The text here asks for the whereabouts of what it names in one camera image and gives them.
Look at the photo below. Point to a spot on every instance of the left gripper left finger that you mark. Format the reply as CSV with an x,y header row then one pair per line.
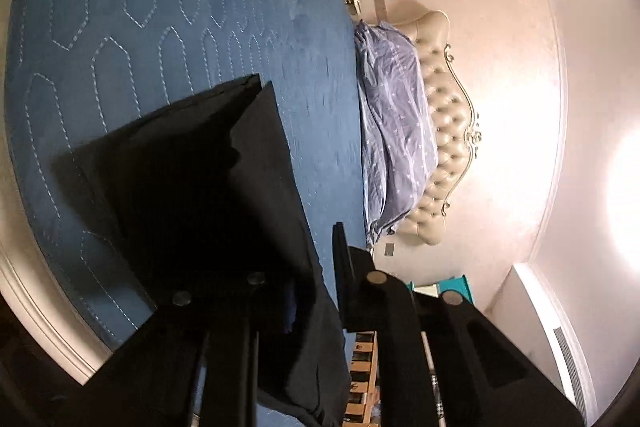
x,y
191,363

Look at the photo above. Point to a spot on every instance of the cream tufted headboard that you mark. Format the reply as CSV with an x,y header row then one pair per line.
x,y
455,122

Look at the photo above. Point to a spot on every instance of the wooden crib railing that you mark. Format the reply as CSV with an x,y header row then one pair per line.
x,y
363,392

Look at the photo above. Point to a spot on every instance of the black pants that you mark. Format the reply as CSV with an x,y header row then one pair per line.
x,y
199,197

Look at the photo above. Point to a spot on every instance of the blue quilted mattress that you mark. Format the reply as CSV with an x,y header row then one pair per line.
x,y
79,69

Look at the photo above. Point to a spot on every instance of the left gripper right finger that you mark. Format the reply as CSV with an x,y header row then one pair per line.
x,y
440,361

